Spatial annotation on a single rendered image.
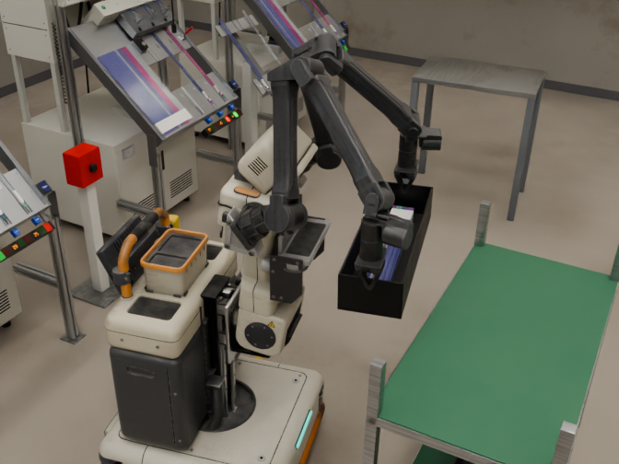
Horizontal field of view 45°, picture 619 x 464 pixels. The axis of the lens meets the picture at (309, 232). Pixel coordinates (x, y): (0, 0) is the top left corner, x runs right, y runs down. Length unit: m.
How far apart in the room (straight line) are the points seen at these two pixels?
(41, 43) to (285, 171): 2.35
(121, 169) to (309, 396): 1.78
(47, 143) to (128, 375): 2.10
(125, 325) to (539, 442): 1.24
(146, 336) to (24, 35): 2.21
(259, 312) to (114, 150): 1.88
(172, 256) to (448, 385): 1.01
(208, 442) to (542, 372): 1.20
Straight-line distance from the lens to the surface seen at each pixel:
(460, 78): 4.47
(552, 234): 4.60
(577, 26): 6.81
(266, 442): 2.66
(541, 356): 2.06
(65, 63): 3.95
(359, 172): 1.83
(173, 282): 2.39
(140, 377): 2.47
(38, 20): 4.05
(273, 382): 2.88
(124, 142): 4.05
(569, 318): 2.22
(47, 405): 3.35
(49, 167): 4.40
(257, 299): 2.30
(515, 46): 6.95
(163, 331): 2.31
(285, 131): 1.94
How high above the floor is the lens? 2.20
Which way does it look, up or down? 30 degrees down
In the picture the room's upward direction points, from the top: 1 degrees clockwise
